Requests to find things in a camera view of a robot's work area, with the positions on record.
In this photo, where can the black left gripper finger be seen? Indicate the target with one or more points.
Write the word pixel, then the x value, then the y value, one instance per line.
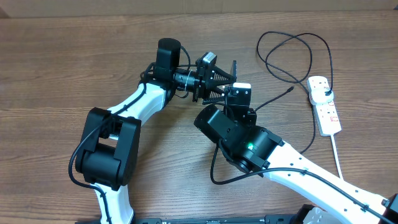
pixel 213 96
pixel 220 77

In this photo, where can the white charger plug adapter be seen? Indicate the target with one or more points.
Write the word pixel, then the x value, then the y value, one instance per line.
pixel 321 96

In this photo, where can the white power strip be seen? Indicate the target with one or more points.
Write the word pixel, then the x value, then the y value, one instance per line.
pixel 326 114

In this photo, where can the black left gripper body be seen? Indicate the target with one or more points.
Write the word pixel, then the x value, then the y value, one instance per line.
pixel 199 89

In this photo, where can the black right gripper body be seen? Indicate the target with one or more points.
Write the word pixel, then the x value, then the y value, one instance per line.
pixel 250 116

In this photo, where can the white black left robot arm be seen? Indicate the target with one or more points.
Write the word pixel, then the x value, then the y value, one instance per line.
pixel 106 156

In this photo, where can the blue Galaxy smartphone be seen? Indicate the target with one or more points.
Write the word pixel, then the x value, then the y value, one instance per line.
pixel 233 71

